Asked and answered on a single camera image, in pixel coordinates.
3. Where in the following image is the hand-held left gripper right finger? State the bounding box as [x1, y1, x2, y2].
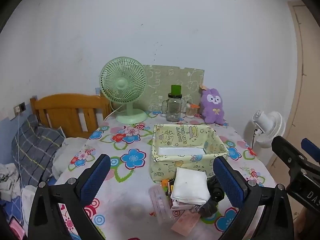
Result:
[212, 156, 295, 240]

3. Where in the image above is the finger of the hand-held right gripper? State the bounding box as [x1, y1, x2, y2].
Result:
[271, 135, 309, 188]
[301, 138, 320, 178]

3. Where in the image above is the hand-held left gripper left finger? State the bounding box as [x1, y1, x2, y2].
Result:
[27, 154, 112, 240]

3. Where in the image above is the black cloth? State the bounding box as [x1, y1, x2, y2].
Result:
[207, 175, 225, 203]

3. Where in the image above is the dark grey drawstring cloth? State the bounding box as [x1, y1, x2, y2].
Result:
[199, 199, 218, 218]

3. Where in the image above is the white towel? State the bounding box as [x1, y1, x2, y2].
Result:
[171, 167, 211, 205]

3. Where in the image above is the yellow-green printed fabric storage box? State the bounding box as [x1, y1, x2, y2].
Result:
[149, 123, 229, 182]

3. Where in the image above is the floral tablecloth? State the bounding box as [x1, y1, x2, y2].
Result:
[54, 110, 278, 240]

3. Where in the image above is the white bed sheet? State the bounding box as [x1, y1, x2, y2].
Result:
[52, 137, 88, 178]

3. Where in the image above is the white standing fan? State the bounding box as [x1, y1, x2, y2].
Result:
[244, 110, 286, 155]

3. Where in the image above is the white flat pad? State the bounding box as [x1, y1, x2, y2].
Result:
[158, 146, 207, 156]

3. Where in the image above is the pink paper card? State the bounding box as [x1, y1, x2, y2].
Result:
[171, 210, 200, 237]

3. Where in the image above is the grey plaid bedding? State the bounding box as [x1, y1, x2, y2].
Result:
[11, 114, 66, 188]

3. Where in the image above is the clear plastic bag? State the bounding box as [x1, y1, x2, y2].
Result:
[149, 185, 175, 227]

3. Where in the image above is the beige door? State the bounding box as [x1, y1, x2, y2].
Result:
[265, 0, 320, 240]

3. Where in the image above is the purple plush bunny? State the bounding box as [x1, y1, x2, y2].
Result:
[199, 84, 225, 125]

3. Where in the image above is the cotton swab container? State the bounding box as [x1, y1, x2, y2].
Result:
[185, 106, 198, 118]

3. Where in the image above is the wooden headboard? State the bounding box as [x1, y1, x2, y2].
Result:
[30, 92, 113, 138]

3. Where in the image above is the grey white clothes pile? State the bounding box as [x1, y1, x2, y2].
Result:
[0, 162, 22, 202]

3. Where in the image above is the blue checked bedding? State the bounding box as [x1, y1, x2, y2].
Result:
[0, 195, 25, 228]

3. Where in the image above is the green desk fan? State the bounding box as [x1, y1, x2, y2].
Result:
[99, 57, 148, 125]

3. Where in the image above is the green cartoon printed board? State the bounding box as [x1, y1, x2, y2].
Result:
[141, 64, 205, 113]

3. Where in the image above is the white fan cable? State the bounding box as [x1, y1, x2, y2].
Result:
[104, 105, 120, 122]

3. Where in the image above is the white charging cable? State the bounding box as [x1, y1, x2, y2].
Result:
[15, 110, 25, 188]

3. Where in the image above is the glass jar with handle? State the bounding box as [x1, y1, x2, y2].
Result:
[162, 93, 188, 122]

